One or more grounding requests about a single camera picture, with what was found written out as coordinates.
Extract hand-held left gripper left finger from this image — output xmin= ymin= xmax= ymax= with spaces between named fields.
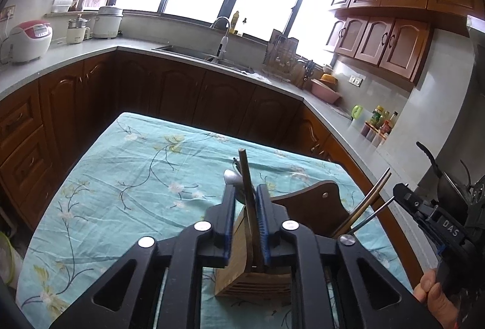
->
xmin=49 ymin=185 xmax=236 ymax=329

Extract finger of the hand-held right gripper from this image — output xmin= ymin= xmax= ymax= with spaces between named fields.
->
xmin=393 ymin=183 xmax=430 ymax=225

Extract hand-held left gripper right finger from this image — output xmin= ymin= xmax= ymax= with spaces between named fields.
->
xmin=256 ymin=183 xmax=444 ymax=329

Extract dark brown chopstick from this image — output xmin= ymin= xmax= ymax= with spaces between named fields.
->
xmin=335 ymin=173 xmax=392 ymax=239
xmin=329 ymin=168 xmax=391 ymax=239

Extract red-patterned bamboo chopstick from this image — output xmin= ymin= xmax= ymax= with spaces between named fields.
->
xmin=238 ymin=148 xmax=264 ymax=271

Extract steel chopstick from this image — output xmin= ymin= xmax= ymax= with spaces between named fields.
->
xmin=349 ymin=197 xmax=395 ymax=236

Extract wooden utensil holder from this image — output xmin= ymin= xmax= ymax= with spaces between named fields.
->
xmin=214 ymin=180 xmax=351 ymax=304

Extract steel spoon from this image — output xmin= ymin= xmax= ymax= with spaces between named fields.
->
xmin=223 ymin=169 xmax=244 ymax=203

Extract person's right hand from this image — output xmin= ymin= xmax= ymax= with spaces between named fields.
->
xmin=413 ymin=270 xmax=460 ymax=329

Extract black wok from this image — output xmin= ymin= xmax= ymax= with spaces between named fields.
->
xmin=416 ymin=141 xmax=485 ymax=208

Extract row of spice jars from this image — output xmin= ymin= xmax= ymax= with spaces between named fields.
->
xmin=360 ymin=122 xmax=388 ymax=146

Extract teal floral tablecloth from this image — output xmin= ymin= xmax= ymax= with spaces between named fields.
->
xmin=15 ymin=112 xmax=413 ymax=329

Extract grey kitchen countertop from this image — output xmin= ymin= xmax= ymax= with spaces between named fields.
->
xmin=0 ymin=35 xmax=430 ymax=178

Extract pink plastic basin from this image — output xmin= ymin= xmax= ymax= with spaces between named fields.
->
xmin=311 ymin=81 xmax=342 ymax=104

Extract knife block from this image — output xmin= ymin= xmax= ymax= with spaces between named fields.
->
xmin=302 ymin=60 xmax=315 ymax=89

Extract wooden dish rack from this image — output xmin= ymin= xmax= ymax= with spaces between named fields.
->
xmin=263 ymin=29 xmax=300 ymax=81

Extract steel kitchen sink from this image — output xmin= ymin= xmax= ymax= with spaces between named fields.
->
xmin=152 ymin=45 xmax=254 ymax=74

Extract wooden upper cabinets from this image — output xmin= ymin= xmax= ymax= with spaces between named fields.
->
xmin=324 ymin=0 xmax=475 ymax=92

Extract chrome kitchen faucet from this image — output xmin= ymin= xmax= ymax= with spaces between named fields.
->
xmin=210 ymin=16 xmax=232 ymax=59

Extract large white rice cooker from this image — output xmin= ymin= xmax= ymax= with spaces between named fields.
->
xmin=93 ymin=6 xmax=124 ymax=39

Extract small white cooking pot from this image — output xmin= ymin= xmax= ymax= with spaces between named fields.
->
xmin=67 ymin=14 xmax=92 ymax=45

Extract pink and white rice cooker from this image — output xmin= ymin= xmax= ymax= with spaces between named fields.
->
xmin=8 ymin=21 xmax=53 ymax=64

